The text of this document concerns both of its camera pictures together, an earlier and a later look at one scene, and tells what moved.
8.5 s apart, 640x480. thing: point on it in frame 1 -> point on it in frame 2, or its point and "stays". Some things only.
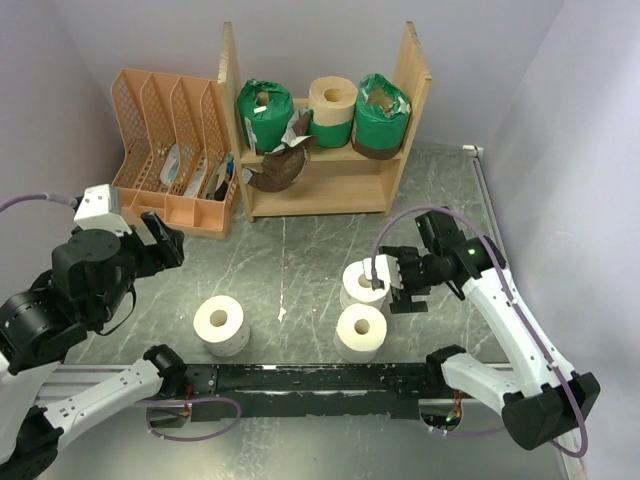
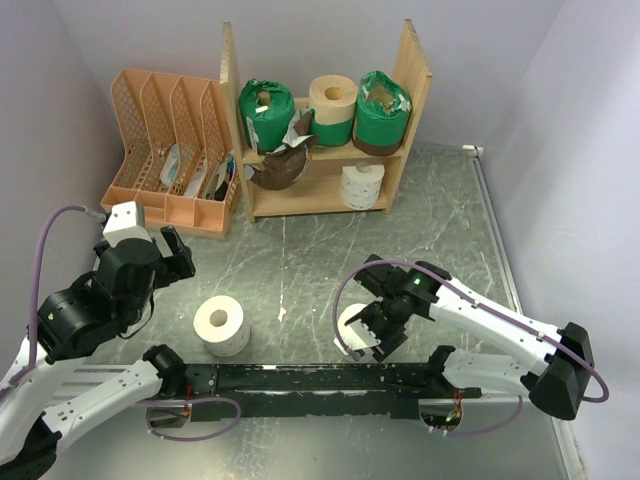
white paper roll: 358,289 -> 360,185
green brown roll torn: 382,118 stays
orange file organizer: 180,163 stays
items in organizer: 218,185 stays
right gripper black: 402,301 -> 386,346
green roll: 264,107 stays
